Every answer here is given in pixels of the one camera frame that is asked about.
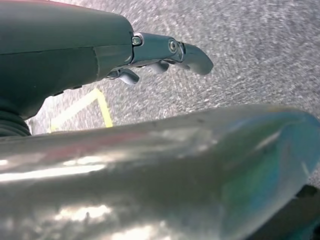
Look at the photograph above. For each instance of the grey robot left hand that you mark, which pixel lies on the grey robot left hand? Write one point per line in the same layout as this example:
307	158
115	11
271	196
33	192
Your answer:
62	33

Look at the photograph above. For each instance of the yellow floor tape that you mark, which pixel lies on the yellow floor tape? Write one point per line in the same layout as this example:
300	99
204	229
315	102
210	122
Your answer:
103	109

